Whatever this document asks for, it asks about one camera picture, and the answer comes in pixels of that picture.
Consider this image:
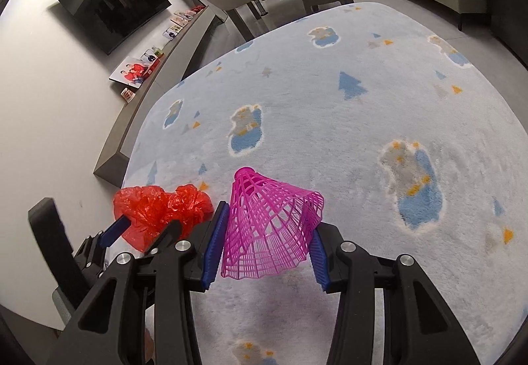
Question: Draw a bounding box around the red plastic bag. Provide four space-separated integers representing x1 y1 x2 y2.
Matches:
113 184 214 253

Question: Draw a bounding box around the blue patterned fleece table cover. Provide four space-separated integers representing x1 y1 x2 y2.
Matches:
124 2 527 364

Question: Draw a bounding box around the wall-mounted black television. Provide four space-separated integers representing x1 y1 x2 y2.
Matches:
58 0 170 54

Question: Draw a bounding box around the framed family photo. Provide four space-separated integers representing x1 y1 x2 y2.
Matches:
109 57 149 89

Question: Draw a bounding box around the small red box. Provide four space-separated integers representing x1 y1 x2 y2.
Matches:
147 58 160 74

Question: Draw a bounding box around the floating wooden TV cabinet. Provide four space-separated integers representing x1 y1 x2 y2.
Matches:
93 7 216 187

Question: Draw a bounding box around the pink plastic shuttlecock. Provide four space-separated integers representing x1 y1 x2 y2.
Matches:
221 167 324 280

